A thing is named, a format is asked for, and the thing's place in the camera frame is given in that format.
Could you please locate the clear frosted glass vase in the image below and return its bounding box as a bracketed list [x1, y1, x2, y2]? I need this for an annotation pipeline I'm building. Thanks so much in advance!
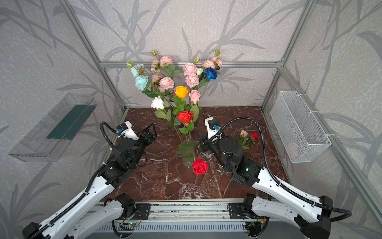
[182, 146, 197, 168]

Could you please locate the red rose stem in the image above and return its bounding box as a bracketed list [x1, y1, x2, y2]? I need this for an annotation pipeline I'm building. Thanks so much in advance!
[177, 141, 209, 175]
[174, 111, 195, 150]

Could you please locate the peach rose stem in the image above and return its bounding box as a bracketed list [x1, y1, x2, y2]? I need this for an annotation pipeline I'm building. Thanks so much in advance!
[235, 130, 252, 150]

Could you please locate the white rosebud stem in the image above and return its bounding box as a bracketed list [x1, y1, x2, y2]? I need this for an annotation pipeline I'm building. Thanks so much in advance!
[151, 97, 182, 141]

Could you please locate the red rose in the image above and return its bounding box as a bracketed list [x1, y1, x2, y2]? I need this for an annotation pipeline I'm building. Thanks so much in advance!
[249, 132, 258, 141]

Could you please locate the small pink rose stem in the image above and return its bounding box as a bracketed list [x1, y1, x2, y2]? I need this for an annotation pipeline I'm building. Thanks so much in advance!
[189, 90, 201, 122]

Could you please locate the orange rose stem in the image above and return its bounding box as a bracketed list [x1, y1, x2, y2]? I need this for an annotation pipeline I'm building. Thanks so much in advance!
[173, 86, 189, 112]

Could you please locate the pale green hydrangea stem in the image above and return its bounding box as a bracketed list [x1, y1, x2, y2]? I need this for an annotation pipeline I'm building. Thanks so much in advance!
[126, 61, 159, 98]

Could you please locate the pink peony stem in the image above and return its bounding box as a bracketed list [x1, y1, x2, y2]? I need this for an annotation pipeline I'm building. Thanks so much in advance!
[153, 77, 175, 106]

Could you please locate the blue rose stem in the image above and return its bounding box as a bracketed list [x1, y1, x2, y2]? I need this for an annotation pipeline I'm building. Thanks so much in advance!
[204, 68, 217, 81]

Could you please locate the white rose stem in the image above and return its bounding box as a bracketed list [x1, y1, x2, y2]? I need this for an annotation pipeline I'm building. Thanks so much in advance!
[196, 68, 204, 75]

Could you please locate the pink white carnation stem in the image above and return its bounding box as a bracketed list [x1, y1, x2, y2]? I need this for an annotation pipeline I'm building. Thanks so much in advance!
[151, 50, 180, 77]

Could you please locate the pink ranunculus stem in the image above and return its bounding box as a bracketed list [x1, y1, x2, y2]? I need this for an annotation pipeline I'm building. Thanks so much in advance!
[183, 62, 200, 88]

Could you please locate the pink lisianthus flower stem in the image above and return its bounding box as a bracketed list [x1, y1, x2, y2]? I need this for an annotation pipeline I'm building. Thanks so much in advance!
[202, 49, 223, 70]

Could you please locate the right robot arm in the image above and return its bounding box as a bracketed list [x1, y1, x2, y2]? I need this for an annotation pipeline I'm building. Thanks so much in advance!
[200, 117, 352, 239]

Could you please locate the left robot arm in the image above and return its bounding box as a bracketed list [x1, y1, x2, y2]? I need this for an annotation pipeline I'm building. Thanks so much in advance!
[22, 121, 157, 239]

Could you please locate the pink rose bouquet stem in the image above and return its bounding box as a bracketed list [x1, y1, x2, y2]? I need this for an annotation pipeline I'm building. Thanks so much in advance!
[150, 59, 163, 84]

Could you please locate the green circuit board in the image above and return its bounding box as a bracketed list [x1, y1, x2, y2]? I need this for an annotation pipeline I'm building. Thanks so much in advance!
[119, 222, 140, 231]

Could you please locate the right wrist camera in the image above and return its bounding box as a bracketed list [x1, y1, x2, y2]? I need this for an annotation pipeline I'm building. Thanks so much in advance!
[205, 117, 220, 141]

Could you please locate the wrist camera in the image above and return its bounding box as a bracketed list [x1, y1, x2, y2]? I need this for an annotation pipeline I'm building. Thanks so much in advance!
[116, 121, 139, 140]
[205, 117, 220, 141]

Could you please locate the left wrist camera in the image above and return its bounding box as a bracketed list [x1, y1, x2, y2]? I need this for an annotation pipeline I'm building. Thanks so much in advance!
[116, 121, 139, 140]

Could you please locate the aluminium front rail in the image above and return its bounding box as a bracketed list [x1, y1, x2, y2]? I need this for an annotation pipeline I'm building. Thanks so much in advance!
[71, 199, 314, 223]

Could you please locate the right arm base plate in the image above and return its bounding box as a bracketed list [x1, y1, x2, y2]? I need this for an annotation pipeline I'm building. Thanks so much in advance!
[227, 203, 254, 220]

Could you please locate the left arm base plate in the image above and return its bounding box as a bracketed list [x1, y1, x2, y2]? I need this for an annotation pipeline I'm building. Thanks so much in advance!
[125, 203, 151, 220]

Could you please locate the white wire mesh basket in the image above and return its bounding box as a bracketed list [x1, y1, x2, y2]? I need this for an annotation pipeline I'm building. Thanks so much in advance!
[271, 91, 332, 163]

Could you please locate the clear acrylic wall shelf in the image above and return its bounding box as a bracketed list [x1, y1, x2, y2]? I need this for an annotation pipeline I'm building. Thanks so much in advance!
[9, 93, 97, 162]

